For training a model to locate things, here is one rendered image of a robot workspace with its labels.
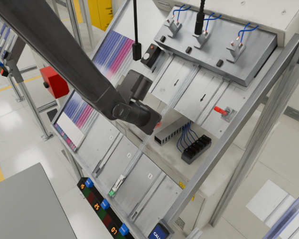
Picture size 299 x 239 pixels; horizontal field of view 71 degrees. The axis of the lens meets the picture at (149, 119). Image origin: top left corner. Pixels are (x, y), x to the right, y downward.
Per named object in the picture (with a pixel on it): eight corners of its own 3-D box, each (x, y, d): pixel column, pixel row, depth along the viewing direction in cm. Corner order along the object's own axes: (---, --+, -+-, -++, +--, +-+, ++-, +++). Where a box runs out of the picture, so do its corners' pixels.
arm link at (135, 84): (85, 99, 48) (110, 115, 44) (108, 54, 47) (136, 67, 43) (116, 110, 58) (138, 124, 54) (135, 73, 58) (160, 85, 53)
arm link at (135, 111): (104, 111, 53) (118, 122, 50) (117, 87, 52) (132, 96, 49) (121, 117, 58) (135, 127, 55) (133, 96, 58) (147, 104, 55)
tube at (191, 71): (113, 195, 72) (111, 196, 71) (111, 192, 72) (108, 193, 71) (196, 68, 66) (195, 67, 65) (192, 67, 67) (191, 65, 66)
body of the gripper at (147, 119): (140, 101, 64) (125, 93, 58) (163, 117, 59) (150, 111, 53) (129, 118, 65) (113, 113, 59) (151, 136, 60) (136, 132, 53)
